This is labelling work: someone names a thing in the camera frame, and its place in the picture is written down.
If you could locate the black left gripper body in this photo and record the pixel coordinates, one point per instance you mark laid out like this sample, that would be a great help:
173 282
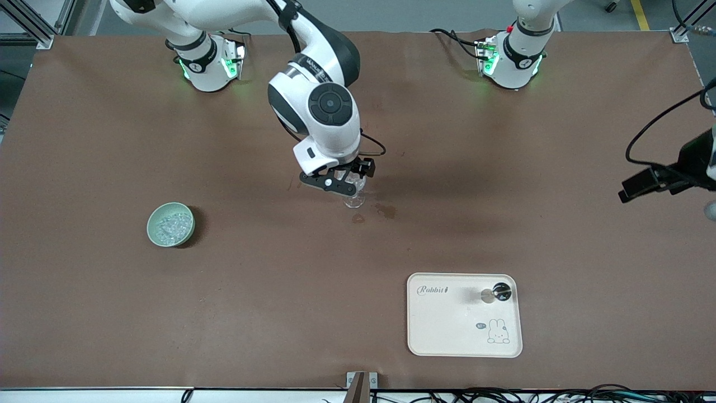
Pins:
692 161

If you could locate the steel jigger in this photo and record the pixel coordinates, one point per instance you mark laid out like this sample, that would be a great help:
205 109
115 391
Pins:
502 291

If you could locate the arm base connector panel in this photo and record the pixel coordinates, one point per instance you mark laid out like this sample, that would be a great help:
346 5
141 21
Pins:
238 56

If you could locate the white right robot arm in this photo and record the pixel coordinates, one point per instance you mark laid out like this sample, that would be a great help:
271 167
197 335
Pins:
335 137

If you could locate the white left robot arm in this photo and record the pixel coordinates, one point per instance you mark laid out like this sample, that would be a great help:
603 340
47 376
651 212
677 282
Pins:
517 70

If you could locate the clear wine glass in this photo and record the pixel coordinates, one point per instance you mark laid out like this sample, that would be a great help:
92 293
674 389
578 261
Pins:
354 201

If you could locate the pile of clear ice cubes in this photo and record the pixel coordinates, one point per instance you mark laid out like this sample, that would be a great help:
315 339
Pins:
173 226

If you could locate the brown table mat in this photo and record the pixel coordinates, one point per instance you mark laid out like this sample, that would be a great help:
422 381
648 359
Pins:
279 308

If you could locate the pale green bowl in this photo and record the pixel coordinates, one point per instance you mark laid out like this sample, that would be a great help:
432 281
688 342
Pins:
154 229

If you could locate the black caster wheel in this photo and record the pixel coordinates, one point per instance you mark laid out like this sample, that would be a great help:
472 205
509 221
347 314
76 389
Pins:
611 5

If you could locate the cream rabbit print tray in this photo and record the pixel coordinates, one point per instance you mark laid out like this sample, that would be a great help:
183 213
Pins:
447 330

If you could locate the aluminium frame profile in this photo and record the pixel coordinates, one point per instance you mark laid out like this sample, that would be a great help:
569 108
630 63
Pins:
42 40
679 34

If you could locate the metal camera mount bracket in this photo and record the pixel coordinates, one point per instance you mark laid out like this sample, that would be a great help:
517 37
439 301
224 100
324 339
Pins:
361 386

